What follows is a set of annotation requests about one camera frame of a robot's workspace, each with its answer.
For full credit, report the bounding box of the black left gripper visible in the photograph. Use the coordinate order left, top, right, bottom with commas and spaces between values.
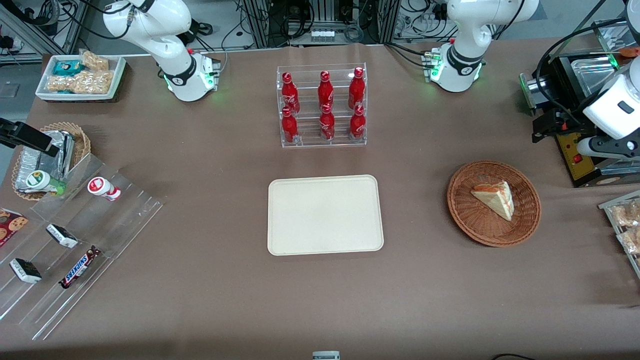
532, 107, 599, 144

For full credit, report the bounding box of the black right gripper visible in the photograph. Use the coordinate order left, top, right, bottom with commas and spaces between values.
0, 118, 60, 157

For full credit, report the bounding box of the triangular sandwich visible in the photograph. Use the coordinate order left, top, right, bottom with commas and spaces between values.
470, 180, 515, 222

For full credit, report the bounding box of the light tan wicker basket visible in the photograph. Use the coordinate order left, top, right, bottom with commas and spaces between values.
11, 122, 92, 202

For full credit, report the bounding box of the grey bakery tray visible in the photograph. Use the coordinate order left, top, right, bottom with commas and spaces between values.
598, 189, 640, 281

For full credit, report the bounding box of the round brown wicker basket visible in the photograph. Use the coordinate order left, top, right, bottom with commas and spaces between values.
447, 160, 542, 248

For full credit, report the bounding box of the beige rectangular tray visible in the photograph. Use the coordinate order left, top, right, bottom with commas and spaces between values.
267, 174, 385, 257

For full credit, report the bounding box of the silver foil wrapped package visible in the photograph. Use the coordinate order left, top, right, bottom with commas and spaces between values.
14, 129, 76, 194

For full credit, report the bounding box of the grey metal side plate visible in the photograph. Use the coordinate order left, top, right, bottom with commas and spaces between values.
519, 72, 539, 109

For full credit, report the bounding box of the green capped yogurt bottle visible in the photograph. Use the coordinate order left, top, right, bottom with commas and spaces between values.
25, 170, 67, 197

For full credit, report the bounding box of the black food warmer yellow panel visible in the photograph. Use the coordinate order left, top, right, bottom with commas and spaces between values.
530, 52, 640, 189

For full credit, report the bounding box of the steel food pan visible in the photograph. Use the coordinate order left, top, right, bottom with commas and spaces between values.
569, 54, 623, 101

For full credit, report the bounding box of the large puffed rice snack pack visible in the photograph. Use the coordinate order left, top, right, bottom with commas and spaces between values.
46, 70, 115, 95

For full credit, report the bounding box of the teal snack packet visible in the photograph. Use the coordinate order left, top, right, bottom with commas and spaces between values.
52, 60, 84, 77

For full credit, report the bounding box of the red capped yogurt bottle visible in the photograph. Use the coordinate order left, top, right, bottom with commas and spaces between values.
87, 176, 122, 202

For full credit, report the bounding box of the chocolate chip cookie pack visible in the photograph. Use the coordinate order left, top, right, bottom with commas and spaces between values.
0, 207, 30, 249

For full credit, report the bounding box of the small puffed rice snack pack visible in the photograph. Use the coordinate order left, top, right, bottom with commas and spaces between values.
79, 49, 110, 72

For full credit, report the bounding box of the black and white chocolate bar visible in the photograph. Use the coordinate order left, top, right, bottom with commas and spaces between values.
9, 257, 43, 285
45, 223, 80, 250

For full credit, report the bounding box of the white rectangular snack bin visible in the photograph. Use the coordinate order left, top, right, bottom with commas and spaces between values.
35, 53, 127, 104

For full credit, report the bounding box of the steel shelf pan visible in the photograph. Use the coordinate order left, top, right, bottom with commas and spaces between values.
591, 17, 640, 55

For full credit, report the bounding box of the clear acrylic stepped shelf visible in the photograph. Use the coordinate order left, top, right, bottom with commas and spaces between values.
0, 152, 165, 342

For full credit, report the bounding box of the wrapped bread pack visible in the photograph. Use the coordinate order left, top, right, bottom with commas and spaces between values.
610, 199, 640, 229
616, 227, 640, 256

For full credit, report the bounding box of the brown Snickers bar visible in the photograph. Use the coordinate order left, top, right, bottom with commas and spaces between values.
58, 245, 103, 290

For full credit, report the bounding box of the red cola bottle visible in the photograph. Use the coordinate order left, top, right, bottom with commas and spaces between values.
281, 72, 301, 115
319, 104, 336, 141
348, 67, 366, 110
349, 105, 367, 140
318, 71, 335, 108
281, 106, 300, 145

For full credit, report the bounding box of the clear acrylic bottle rack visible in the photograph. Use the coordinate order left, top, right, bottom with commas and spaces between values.
276, 62, 368, 149

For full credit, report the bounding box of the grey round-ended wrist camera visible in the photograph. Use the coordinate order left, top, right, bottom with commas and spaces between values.
576, 135, 640, 159

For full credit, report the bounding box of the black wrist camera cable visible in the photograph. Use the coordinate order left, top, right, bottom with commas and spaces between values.
533, 17, 629, 118

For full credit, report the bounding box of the aluminium frame equipment rack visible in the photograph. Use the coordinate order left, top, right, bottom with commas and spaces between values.
242, 0, 402, 50

